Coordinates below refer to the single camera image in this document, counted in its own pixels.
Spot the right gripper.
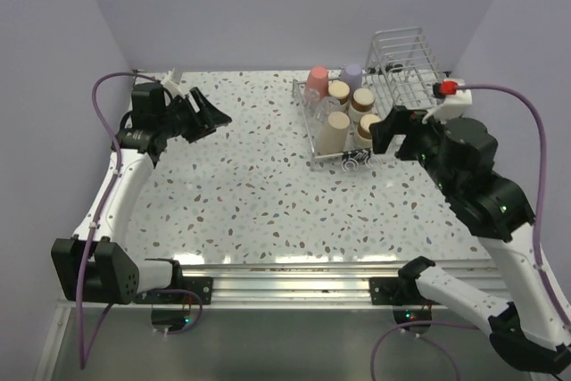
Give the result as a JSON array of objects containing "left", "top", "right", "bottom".
[{"left": 368, "top": 103, "right": 457, "bottom": 195}]

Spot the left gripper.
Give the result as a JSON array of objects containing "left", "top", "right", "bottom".
[{"left": 158, "top": 87, "right": 231, "bottom": 144}]

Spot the steel cup with cork band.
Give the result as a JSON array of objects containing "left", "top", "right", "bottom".
[{"left": 347, "top": 87, "right": 375, "bottom": 122}]

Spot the beige plastic cup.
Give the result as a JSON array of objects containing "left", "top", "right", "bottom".
[{"left": 317, "top": 112, "right": 351, "bottom": 155}]

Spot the large clear glass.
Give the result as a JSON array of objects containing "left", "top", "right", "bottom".
[{"left": 313, "top": 96, "right": 341, "bottom": 123}]

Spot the lavender plastic cup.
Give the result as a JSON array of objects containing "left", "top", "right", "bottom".
[{"left": 339, "top": 63, "right": 363, "bottom": 95}]

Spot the small clear glass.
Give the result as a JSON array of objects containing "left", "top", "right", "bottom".
[{"left": 302, "top": 87, "right": 321, "bottom": 112}]

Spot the pink plastic cup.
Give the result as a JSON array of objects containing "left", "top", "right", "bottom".
[{"left": 304, "top": 66, "right": 329, "bottom": 99}]

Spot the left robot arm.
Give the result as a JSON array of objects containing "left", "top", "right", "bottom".
[{"left": 51, "top": 82, "right": 232, "bottom": 304}]

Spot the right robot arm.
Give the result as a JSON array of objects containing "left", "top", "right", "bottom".
[{"left": 369, "top": 106, "right": 570, "bottom": 375}]

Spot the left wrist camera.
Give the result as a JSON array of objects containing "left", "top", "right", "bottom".
[{"left": 161, "top": 69, "right": 184, "bottom": 97}]

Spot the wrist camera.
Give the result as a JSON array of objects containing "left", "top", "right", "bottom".
[
  {"left": 161, "top": 69, "right": 184, "bottom": 97},
  {"left": 422, "top": 82, "right": 473, "bottom": 124}
]

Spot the white wire dish rack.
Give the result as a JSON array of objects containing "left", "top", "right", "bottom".
[{"left": 292, "top": 27, "right": 450, "bottom": 172}]

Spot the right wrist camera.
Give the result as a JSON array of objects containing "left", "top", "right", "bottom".
[{"left": 422, "top": 82, "right": 473, "bottom": 124}]

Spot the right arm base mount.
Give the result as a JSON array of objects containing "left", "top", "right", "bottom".
[{"left": 368, "top": 277, "right": 435, "bottom": 334}]

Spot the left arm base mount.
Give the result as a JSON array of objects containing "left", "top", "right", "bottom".
[{"left": 134, "top": 277, "right": 213, "bottom": 336}]

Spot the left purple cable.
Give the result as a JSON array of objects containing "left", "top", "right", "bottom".
[{"left": 75, "top": 71, "right": 155, "bottom": 369}]

